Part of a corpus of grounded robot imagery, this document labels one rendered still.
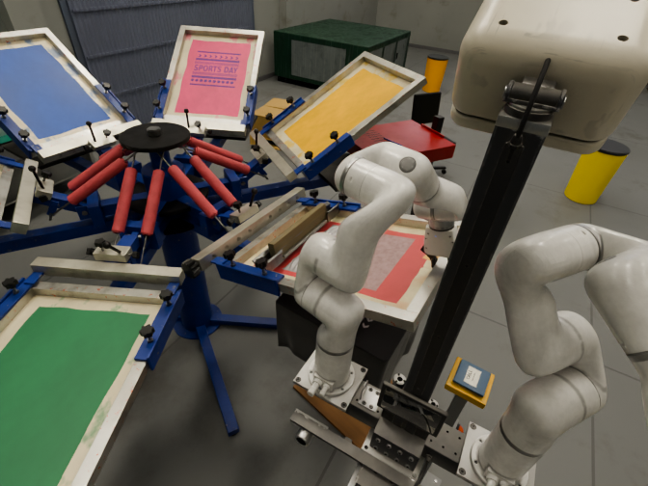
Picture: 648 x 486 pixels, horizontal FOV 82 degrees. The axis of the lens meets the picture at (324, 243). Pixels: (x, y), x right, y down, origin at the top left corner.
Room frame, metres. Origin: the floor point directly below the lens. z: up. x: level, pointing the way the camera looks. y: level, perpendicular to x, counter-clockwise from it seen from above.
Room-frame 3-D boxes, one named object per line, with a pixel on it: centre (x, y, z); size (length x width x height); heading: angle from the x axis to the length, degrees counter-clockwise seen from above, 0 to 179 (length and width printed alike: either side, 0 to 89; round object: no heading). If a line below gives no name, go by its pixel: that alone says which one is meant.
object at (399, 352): (0.96, -0.34, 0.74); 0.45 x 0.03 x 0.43; 150
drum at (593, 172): (3.75, -2.83, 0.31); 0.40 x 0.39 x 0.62; 150
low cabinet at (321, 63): (7.85, -0.12, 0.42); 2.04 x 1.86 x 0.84; 153
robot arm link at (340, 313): (0.59, -0.04, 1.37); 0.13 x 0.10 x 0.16; 51
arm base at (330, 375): (0.57, -0.04, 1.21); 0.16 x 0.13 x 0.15; 153
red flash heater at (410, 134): (2.34, -0.42, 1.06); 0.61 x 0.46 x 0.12; 120
